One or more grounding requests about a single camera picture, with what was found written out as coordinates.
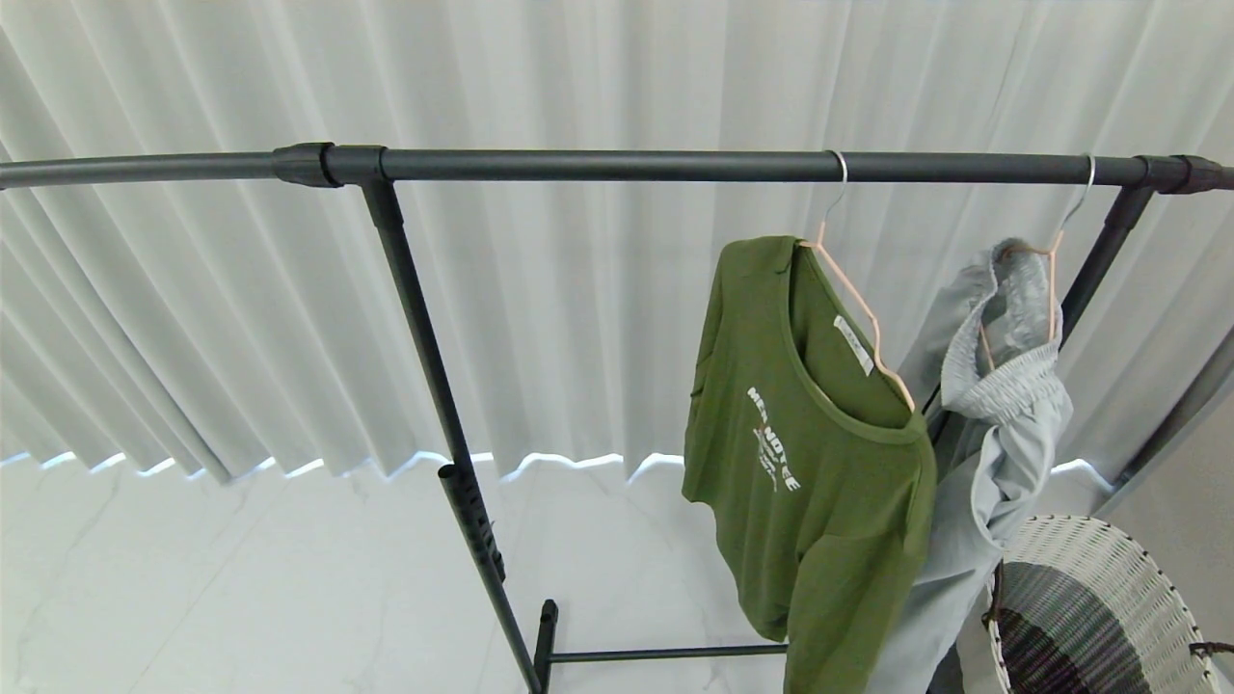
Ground green long-sleeved shirt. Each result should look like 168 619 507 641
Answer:
682 235 938 694

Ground pale grey shorts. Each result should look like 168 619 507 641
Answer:
865 237 1075 694

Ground white laundry basket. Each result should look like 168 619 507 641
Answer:
981 515 1234 694

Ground black clothes rack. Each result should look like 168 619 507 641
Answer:
0 143 1234 694

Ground white curtain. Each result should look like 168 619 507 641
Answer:
0 0 1234 485

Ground pink clothes hanger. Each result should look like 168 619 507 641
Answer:
796 150 917 415
979 154 1098 373

